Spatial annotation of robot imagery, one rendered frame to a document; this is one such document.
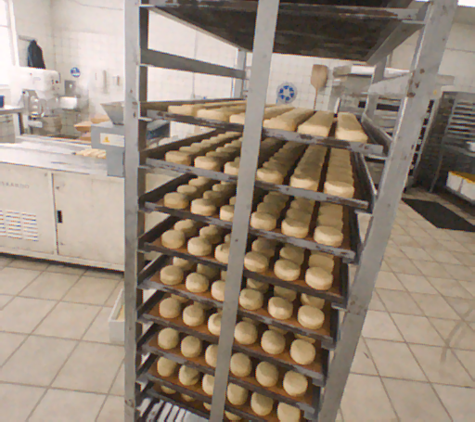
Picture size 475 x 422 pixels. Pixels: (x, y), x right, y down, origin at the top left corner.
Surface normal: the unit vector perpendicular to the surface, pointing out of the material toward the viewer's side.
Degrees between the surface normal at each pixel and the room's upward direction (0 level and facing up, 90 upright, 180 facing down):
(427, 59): 90
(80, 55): 90
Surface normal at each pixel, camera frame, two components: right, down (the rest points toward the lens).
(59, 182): -0.09, 0.30
